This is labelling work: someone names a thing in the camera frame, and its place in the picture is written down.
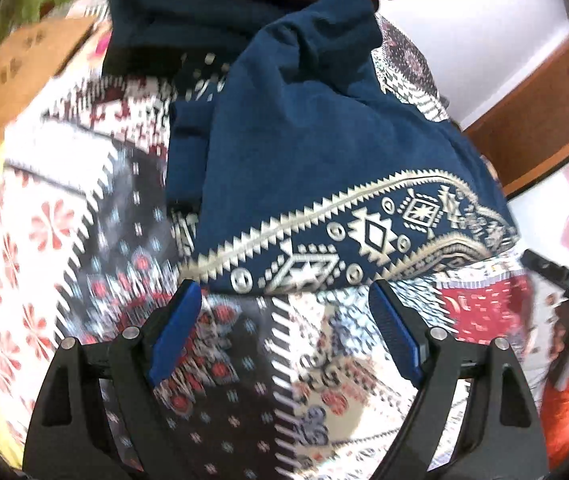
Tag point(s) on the brown wooden door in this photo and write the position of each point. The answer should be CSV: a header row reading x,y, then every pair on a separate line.
x,y
544,110

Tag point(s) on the green cloth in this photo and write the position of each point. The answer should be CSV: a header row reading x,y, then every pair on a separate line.
x,y
34,5

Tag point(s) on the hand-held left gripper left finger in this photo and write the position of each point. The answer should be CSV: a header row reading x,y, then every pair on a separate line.
x,y
179,330

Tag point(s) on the printed patchwork blanket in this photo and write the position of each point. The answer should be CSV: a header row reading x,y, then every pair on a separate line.
x,y
244,400

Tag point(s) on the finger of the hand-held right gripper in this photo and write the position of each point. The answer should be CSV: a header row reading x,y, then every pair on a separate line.
x,y
559,275

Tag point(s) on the brown cardboard box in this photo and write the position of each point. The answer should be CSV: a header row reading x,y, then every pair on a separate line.
x,y
19,75

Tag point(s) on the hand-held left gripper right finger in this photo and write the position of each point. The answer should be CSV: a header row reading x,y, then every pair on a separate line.
x,y
394,330

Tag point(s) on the dark navy garment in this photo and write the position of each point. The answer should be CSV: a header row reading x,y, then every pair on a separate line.
x,y
174,25

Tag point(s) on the blue patterned hooded garment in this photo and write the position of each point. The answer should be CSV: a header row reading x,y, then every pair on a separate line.
x,y
324,135

